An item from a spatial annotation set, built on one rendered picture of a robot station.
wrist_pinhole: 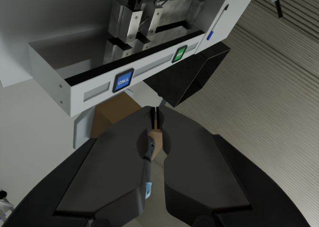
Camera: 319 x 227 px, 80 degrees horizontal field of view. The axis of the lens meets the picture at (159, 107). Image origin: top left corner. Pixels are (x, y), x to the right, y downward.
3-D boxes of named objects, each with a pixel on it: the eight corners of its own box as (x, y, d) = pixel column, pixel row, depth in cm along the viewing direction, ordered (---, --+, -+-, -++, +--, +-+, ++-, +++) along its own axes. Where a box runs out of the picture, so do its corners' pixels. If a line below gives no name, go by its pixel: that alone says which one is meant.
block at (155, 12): (147, 2, 48) (156, 9, 47) (155, 1, 50) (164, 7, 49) (139, 32, 53) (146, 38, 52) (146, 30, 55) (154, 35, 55)
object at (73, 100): (25, 43, 38) (70, 88, 34) (177, 13, 75) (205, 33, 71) (32, 78, 44) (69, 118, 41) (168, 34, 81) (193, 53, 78)
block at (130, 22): (124, 5, 42) (133, 12, 41) (134, 4, 44) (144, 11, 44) (117, 37, 48) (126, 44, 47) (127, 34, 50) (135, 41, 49)
